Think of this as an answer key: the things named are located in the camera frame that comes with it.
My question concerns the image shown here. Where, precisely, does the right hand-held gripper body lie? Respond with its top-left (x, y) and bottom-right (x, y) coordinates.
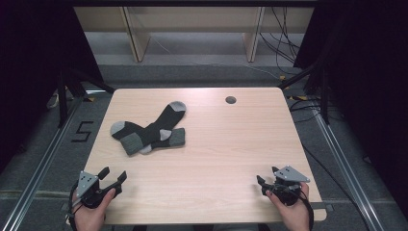
top-left (261, 165), bottom-right (311, 207)

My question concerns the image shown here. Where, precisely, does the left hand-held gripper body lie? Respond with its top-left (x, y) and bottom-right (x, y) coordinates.
top-left (76, 170), bottom-right (115, 210)

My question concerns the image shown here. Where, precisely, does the black and grey sock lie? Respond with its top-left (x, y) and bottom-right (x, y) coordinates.
top-left (110, 120), bottom-right (187, 156)
top-left (119, 100), bottom-right (188, 157)

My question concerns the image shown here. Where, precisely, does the person's left hand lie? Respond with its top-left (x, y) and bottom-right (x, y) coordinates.
top-left (71, 188), bottom-right (116, 231)

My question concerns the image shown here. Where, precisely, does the person's right hand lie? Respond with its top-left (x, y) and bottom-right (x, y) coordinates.
top-left (266, 182), bottom-right (312, 231)

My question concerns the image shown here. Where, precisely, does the black metal stand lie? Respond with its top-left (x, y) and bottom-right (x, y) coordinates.
top-left (57, 66), bottom-right (115, 129)
top-left (276, 60), bottom-right (332, 125)

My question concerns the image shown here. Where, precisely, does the dark curtain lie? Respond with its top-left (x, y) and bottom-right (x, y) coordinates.
top-left (293, 0), bottom-right (408, 210)
top-left (0, 0), bottom-right (104, 169)

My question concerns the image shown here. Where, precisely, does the light wooden shelf unit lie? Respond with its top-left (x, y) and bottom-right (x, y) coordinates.
top-left (73, 6), bottom-right (316, 64)

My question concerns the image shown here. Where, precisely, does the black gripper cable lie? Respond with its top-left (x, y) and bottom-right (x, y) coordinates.
top-left (66, 181), bottom-right (81, 231)
top-left (299, 190), bottom-right (316, 231)

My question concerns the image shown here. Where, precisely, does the black floor cable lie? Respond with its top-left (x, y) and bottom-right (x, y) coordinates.
top-left (300, 143), bottom-right (371, 231)

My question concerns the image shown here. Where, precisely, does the metal floor rail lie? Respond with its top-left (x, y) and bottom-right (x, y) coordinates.
top-left (311, 110), bottom-right (388, 231)
top-left (0, 94), bottom-right (89, 231)

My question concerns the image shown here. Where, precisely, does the bundle of black cables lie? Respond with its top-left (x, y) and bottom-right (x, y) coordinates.
top-left (259, 6), bottom-right (306, 76)

